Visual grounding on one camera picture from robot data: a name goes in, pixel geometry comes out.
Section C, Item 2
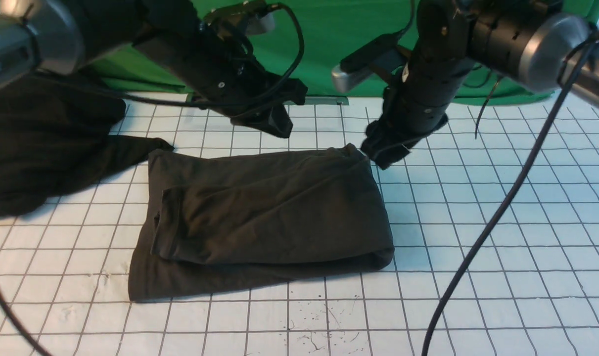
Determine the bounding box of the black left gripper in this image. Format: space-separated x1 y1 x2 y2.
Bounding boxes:
134 20 308 139

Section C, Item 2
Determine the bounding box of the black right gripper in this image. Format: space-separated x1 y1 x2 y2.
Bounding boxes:
361 47 470 170

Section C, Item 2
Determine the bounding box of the gray long-sleeved shirt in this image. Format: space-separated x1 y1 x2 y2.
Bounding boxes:
128 144 395 302

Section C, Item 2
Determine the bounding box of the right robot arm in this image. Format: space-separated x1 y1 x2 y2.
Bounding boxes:
361 0 599 169

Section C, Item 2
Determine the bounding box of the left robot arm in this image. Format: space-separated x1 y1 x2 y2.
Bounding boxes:
0 0 308 139

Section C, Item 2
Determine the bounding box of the gray metal strip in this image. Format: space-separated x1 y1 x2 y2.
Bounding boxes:
185 93 350 106

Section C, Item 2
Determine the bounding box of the green backdrop cloth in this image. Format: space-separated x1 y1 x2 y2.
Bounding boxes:
89 0 599 106

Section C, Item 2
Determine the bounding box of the black cloth pile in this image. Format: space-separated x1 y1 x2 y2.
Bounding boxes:
0 78 174 218

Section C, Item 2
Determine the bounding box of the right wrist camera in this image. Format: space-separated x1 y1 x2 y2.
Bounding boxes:
331 33 412 94

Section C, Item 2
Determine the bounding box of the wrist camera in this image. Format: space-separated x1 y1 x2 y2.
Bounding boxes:
331 33 412 94
203 0 276 37

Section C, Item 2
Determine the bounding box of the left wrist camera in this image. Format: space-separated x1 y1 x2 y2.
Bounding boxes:
203 0 276 37

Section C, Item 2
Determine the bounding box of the right black cable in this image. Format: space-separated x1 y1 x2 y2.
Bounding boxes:
420 10 599 356

